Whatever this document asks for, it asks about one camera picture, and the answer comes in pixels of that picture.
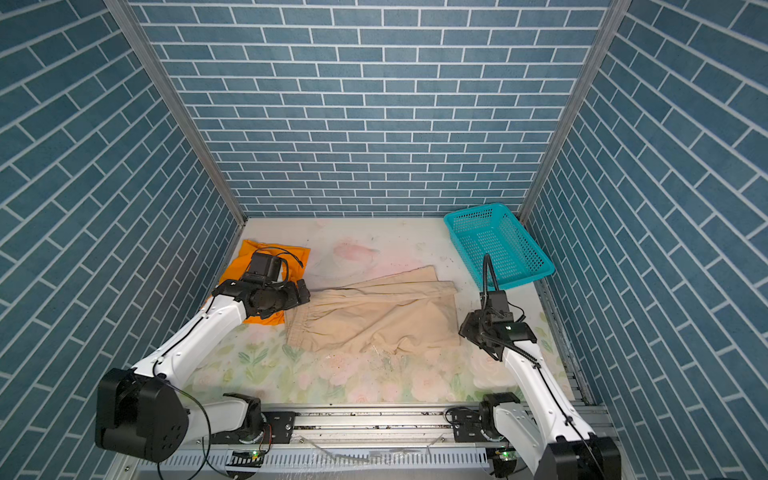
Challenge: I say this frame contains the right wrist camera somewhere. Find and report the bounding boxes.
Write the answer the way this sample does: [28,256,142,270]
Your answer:
[481,290,514,321]

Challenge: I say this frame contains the orange shorts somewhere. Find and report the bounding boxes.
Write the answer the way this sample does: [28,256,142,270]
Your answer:
[214,240,310,326]

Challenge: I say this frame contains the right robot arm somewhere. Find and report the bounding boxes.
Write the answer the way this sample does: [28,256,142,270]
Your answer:
[446,307,622,479]

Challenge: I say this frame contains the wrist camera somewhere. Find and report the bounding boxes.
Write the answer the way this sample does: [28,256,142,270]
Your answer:
[241,251,287,284]
[481,290,514,321]

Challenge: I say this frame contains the teal plastic basket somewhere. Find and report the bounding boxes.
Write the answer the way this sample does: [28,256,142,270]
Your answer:
[444,204,555,290]

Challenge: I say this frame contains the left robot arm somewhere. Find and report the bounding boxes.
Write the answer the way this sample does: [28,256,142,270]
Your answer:
[95,280,310,463]

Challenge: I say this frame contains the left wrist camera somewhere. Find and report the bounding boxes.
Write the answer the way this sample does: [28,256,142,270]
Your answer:
[241,251,287,284]

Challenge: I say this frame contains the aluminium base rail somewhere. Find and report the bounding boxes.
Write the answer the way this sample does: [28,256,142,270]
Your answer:
[107,404,631,480]

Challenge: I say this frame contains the beige shorts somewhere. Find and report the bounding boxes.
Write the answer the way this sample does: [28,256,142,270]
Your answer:
[285,266,460,354]

